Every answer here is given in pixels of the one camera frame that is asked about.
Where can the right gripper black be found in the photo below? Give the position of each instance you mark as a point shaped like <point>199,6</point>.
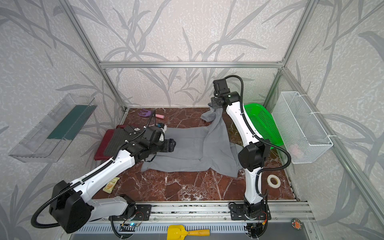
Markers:
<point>214,102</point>

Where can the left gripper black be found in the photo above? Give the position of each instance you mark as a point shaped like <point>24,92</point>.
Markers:
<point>169,145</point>

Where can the grey long sleeve shirt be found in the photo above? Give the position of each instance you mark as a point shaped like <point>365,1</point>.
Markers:
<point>200,149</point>

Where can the green plastic basket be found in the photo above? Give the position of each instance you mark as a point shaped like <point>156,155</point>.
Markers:
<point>264,123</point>

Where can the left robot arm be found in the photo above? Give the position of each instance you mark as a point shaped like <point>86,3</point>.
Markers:
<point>73,205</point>

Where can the purple pink toy rake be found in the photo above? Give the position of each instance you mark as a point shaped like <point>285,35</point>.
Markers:
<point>147,113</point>

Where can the dark striped folded shirt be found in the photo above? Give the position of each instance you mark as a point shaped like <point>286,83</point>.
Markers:
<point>128,134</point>

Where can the maroon folded shirt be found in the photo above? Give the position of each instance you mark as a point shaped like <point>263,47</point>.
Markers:
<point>108,137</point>

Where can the green snack packet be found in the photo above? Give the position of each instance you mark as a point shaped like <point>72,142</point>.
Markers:
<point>109,187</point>

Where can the yellow toy shovel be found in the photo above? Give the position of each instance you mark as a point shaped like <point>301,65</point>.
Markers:
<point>178,232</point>

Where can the white tape roll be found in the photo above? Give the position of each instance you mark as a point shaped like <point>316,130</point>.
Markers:
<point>274,181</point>

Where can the round green red badge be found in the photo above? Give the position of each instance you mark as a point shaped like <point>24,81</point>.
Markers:
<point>297,224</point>

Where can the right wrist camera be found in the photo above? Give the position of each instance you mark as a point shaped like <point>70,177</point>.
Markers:
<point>220,88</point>

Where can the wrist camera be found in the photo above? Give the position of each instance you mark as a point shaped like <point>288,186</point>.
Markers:
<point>220,88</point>
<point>163,128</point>

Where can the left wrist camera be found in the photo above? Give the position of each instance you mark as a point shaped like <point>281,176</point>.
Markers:
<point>163,128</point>

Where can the pink object in wire basket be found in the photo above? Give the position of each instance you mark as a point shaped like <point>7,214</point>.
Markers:
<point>295,151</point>

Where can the white wire wall basket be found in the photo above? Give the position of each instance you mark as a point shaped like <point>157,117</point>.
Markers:
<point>298,124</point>

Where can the clear plastic wall bin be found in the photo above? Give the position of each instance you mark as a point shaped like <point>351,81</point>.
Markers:
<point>49,139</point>

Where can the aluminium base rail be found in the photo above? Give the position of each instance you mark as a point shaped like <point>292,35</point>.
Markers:
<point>220,212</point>

